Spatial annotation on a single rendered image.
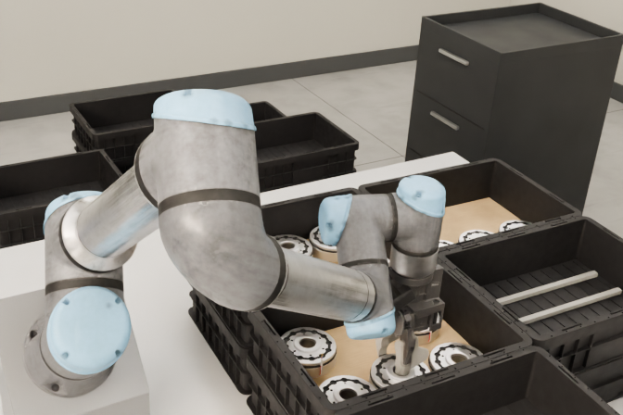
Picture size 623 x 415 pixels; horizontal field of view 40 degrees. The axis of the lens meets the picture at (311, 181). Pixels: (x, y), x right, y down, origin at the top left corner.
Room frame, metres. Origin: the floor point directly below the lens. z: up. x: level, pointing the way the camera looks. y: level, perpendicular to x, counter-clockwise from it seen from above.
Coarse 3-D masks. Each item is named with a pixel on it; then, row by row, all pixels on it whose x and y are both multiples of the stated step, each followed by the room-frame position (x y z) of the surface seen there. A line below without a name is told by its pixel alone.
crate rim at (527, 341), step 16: (448, 272) 1.33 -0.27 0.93; (464, 288) 1.29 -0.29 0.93; (480, 304) 1.25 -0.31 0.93; (256, 320) 1.16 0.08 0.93; (272, 336) 1.11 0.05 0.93; (528, 336) 1.15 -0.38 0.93; (288, 352) 1.07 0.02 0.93; (496, 352) 1.11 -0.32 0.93; (288, 368) 1.05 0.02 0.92; (448, 368) 1.06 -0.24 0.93; (304, 384) 1.01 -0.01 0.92; (400, 384) 1.01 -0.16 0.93; (320, 400) 0.97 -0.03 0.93; (352, 400) 0.97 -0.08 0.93
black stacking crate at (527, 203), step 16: (432, 176) 1.75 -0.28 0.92; (448, 176) 1.77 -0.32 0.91; (464, 176) 1.79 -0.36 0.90; (480, 176) 1.82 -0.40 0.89; (496, 176) 1.83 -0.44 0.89; (512, 176) 1.78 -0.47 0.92; (384, 192) 1.68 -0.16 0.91; (448, 192) 1.77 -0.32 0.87; (464, 192) 1.80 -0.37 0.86; (480, 192) 1.82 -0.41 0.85; (496, 192) 1.82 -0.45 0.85; (512, 192) 1.77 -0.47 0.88; (528, 192) 1.73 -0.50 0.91; (512, 208) 1.77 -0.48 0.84; (528, 208) 1.72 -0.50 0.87; (544, 208) 1.68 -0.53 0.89; (560, 208) 1.64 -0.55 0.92
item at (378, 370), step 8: (376, 360) 1.15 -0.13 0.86; (384, 360) 1.15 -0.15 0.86; (392, 360) 1.15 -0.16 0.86; (376, 368) 1.13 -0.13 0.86; (384, 368) 1.13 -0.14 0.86; (416, 368) 1.14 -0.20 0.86; (424, 368) 1.14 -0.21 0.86; (376, 376) 1.11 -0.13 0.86; (384, 376) 1.11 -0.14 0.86; (384, 384) 1.09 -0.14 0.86
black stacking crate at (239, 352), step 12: (204, 300) 1.36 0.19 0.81; (192, 312) 1.45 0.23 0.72; (204, 312) 1.39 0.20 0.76; (216, 312) 1.31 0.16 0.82; (204, 324) 1.39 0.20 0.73; (216, 324) 1.33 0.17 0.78; (204, 336) 1.37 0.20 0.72; (216, 336) 1.33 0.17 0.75; (228, 336) 1.26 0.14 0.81; (216, 348) 1.33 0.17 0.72; (228, 348) 1.28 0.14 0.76; (240, 348) 1.21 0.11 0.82; (228, 360) 1.28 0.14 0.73; (240, 360) 1.24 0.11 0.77; (228, 372) 1.26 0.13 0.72; (240, 372) 1.24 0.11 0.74; (240, 384) 1.23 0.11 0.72
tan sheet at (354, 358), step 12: (444, 324) 1.31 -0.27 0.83; (336, 336) 1.25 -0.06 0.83; (348, 336) 1.25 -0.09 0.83; (444, 336) 1.27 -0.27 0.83; (456, 336) 1.27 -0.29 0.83; (348, 348) 1.22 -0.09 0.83; (360, 348) 1.22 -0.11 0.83; (372, 348) 1.22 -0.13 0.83; (432, 348) 1.23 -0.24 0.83; (336, 360) 1.18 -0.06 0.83; (348, 360) 1.18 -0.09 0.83; (360, 360) 1.19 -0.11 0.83; (372, 360) 1.19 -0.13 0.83; (336, 372) 1.15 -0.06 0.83; (348, 372) 1.15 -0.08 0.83; (360, 372) 1.15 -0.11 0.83
